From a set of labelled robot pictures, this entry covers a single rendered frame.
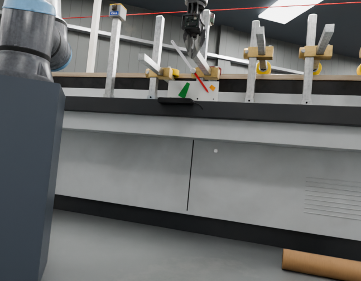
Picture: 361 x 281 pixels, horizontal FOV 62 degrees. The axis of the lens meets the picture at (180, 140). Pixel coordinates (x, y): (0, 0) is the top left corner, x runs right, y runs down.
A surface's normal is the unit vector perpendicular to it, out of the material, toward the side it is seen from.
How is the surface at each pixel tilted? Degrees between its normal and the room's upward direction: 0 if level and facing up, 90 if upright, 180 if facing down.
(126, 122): 90
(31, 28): 90
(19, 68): 70
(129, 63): 90
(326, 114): 90
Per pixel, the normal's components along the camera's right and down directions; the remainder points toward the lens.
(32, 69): 0.70, -0.31
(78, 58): 0.29, -0.02
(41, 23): 0.83, 0.05
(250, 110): -0.29, -0.07
